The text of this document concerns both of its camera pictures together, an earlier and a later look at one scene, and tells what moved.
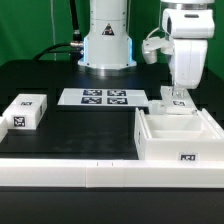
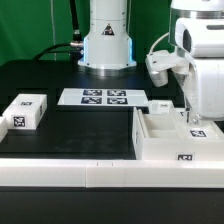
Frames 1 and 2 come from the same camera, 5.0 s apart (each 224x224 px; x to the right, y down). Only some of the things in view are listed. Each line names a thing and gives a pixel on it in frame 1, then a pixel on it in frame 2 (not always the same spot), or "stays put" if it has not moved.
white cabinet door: [177, 101] to [181, 129]
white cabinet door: [157, 108] stays put
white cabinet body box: [178, 137] stays put
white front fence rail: [111, 173] stays put
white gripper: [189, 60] to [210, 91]
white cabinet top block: [26, 111] stays put
